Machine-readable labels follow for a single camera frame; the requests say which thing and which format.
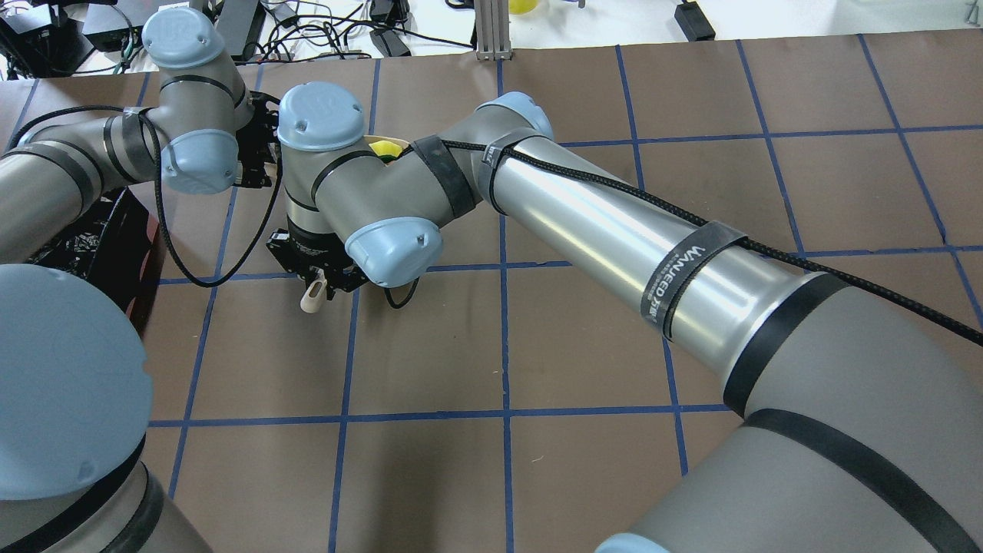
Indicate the black trash bag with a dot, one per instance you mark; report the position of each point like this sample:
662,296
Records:
105,247

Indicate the black power brick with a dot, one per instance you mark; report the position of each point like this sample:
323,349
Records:
693,22

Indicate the white hand brush black bristles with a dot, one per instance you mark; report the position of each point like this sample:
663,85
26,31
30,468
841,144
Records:
314,297

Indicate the black power adapter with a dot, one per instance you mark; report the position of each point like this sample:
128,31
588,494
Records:
389,44

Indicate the beige plastic dustpan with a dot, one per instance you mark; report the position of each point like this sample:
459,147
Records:
403,143

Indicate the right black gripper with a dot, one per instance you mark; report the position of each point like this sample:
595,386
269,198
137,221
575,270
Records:
312,250

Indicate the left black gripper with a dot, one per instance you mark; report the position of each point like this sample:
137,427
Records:
259,146

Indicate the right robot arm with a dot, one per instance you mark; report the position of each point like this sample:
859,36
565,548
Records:
858,433

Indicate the pink bin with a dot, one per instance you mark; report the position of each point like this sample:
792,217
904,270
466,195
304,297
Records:
140,308

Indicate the yellow green sponge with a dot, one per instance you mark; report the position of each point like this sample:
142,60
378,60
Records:
386,150

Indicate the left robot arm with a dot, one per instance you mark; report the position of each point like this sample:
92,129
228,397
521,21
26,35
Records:
76,399

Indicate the aluminium frame post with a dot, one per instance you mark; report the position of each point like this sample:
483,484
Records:
492,31

